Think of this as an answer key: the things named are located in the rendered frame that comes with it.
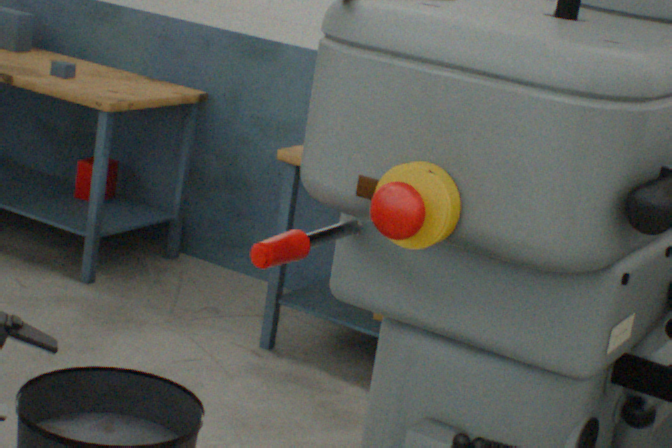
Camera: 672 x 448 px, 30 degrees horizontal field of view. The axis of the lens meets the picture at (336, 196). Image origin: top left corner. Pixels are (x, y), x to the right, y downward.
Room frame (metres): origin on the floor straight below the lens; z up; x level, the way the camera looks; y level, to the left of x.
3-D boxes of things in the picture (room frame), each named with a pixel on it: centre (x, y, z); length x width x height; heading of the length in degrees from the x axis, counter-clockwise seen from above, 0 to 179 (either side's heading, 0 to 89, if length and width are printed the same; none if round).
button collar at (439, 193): (0.85, -0.06, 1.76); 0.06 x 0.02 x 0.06; 62
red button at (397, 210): (0.83, -0.05, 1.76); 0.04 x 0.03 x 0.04; 62
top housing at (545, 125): (1.07, -0.17, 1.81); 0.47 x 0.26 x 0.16; 152
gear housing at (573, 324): (1.09, -0.19, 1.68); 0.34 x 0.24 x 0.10; 152
